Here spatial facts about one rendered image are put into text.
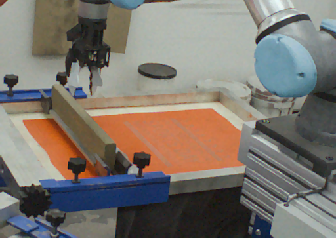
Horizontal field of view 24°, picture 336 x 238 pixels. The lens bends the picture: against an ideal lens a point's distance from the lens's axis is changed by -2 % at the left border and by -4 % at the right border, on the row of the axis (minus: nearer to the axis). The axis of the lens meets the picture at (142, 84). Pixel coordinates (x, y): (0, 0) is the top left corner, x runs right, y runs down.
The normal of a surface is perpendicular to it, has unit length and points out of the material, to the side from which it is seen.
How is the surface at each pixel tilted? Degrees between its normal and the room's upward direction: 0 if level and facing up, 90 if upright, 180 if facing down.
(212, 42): 90
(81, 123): 90
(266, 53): 95
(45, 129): 0
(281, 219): 90
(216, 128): 0
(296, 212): 0
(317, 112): 72
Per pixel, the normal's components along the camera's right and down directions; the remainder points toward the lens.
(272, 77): -0.74, 0.24
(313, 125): -0.65, -0.13
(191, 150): 0.11, -0.94
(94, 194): 0.40, 0.35
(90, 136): -0.91, 0.04
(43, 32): 0.04, 0.36
